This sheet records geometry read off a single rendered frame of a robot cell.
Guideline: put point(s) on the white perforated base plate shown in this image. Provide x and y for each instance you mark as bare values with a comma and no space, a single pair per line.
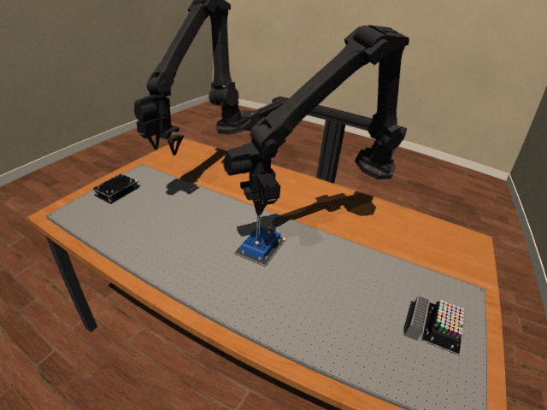
334,306

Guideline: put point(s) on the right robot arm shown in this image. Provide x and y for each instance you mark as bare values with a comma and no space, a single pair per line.
145,108

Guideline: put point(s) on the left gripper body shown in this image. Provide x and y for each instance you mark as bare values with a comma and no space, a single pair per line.
247,191

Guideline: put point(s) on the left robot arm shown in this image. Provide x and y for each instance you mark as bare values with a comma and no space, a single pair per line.
364,45

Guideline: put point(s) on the blue grid rack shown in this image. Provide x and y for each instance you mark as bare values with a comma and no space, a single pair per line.
266,240

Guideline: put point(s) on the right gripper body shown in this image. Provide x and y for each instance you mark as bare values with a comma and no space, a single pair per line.
167,134

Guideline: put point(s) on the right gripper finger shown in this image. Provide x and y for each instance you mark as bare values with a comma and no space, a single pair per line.
155,145
171,144

